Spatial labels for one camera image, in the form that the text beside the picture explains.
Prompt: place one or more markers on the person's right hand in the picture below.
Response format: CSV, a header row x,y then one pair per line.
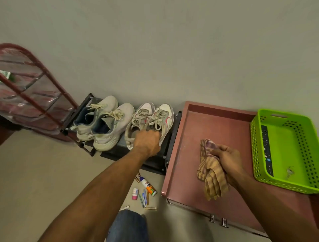
x,y
231,164

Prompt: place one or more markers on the person's left hand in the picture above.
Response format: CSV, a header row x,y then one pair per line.
x,y
148,142

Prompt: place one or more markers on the striped yellow cleaning cloth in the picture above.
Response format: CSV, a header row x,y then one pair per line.
x,y
214,179

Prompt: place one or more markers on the white pink sneaker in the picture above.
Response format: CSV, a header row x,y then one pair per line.
x,y
167,112
144,108

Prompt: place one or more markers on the black remote control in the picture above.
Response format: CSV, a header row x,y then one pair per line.
x,y
266,149

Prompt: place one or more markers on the grey-blue sneaker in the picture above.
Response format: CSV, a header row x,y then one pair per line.
x,y
109,102
124,112

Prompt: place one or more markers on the white orange glue tube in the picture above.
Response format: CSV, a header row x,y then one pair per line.
x,y
149,187

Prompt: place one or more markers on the red-brown drawer cabinet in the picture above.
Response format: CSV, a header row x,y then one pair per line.
x,y
184,179

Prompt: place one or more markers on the orange crayon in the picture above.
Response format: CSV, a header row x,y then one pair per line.
x,y
147,198

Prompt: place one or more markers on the silver key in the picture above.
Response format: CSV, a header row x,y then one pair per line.
x,y
289,171

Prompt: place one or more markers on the green crayon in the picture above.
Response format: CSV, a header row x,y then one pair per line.
x,y
141,201

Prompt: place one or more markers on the person's left forearm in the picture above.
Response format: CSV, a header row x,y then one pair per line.
x,y
97,197

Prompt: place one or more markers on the person's right forearm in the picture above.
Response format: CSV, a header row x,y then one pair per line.
x,y
281,212

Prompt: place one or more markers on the black shoe rack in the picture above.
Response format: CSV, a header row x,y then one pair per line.
x,y
154,163

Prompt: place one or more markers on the green plastic basket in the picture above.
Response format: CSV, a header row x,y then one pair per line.
x,y
286,144

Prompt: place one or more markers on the red metal rack plastic-wrapped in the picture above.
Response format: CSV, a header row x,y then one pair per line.
x,y
30,99

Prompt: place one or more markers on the green white packet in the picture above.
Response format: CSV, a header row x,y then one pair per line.
x,y
7,74

